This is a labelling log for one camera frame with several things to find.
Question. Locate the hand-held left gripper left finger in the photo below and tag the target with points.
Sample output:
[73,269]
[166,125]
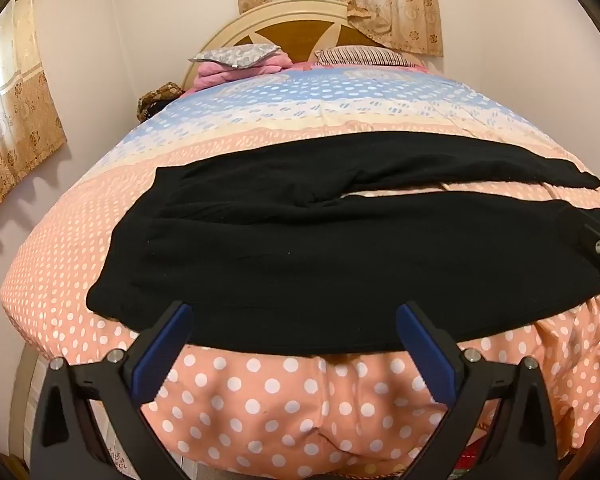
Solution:
[164,357]

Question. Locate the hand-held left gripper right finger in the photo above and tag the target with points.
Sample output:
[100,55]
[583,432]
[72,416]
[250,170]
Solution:
[425,357]

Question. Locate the brown patterned bag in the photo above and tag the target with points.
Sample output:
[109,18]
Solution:
[157,100]

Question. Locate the polka dot bed blanket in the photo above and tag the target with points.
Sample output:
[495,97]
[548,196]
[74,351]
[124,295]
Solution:
[280,110]

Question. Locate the pink folded cloth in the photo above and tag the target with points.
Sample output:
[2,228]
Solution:
[220,75]

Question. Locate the striped pillow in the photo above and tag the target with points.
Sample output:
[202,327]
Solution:
[362,56]

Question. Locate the grey patterned pillow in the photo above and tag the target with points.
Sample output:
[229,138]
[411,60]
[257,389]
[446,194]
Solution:
[235,55]

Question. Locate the cream wooden headboard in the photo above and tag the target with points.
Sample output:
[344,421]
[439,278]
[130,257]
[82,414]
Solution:
[290,27]

